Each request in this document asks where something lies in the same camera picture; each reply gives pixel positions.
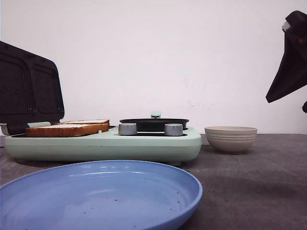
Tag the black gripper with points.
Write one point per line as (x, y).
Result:
(292, 72)

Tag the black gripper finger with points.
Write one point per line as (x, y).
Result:
(304, 108)

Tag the beige ceramic bowl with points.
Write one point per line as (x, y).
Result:
(231, 139)

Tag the white bread slice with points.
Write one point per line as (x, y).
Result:
(93, 121)
(66, 130)

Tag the breakfast maker hinged lid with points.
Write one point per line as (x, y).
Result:
(30, 90)

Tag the mint green breakfast maker base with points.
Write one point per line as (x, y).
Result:
(108, 145)

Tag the right silver control knob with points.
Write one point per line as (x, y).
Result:
(173, 130)

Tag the silver control knob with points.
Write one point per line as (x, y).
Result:
(173, 130)
(127, 129)

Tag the black round frying pan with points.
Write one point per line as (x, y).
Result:
(155, 124)

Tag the left silver control knob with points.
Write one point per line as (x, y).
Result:
(127, 129)

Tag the blue ceramic plate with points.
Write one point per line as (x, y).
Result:
(101, 195)

